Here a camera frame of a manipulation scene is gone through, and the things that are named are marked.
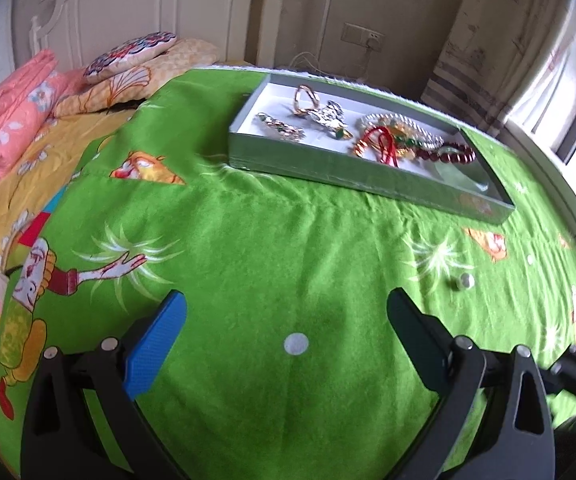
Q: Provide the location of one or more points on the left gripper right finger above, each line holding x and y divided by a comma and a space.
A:
515, 437

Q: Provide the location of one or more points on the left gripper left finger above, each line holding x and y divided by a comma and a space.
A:
82, 419

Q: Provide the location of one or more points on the silver rhinestone brooch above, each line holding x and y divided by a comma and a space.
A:
331, 118

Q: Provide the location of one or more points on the pale green jade bangle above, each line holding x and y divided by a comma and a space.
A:
452, 175

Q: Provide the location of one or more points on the pearl drop earring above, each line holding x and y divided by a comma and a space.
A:
463, 281

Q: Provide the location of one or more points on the green cartoon blanket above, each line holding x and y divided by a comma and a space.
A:
287, 366

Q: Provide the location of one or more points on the yellow floral bedsheet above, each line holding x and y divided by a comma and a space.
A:
34, 182

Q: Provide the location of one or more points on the folded pink floral quilt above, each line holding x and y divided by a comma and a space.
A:
27, 98

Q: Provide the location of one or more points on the striped cartoon curtain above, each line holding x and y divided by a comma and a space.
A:
496, 53

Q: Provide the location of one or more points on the grey shallow cardboard tray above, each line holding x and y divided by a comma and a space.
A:
266, 136

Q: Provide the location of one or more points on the patterned round cushion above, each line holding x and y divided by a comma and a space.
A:
128, 55

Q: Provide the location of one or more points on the yellow floral pillow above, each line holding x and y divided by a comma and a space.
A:
141, 81

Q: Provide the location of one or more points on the white wooden headboard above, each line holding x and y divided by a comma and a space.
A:
78, 31

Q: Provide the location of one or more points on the wall power socket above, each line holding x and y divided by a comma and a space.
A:
362, 36

